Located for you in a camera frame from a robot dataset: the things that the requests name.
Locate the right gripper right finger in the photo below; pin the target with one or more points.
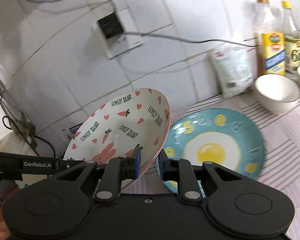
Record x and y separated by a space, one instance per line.
181 172

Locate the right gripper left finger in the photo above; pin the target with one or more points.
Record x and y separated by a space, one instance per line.
117 170

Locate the pink Lovely Bear plate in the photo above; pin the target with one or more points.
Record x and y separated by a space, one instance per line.
138 117

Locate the blue fried egg plate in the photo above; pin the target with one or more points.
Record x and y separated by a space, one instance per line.
223 136

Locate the large white ribbed bowl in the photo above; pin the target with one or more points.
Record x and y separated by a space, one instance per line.
278 93

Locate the white appliance at left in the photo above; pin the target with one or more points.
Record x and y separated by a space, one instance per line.
15 144

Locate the striped table mat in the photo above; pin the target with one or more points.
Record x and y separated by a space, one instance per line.
279 165

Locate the white salt bag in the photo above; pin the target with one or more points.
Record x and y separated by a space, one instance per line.
234 72

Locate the black power adapter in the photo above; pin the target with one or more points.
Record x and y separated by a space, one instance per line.
111 26

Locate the yellow label cooking wine bottle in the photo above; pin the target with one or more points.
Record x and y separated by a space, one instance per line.
270 40

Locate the white vinegar bottle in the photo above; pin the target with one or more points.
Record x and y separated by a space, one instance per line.
292 41

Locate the white wall socket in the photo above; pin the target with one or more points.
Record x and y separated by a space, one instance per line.
120 44

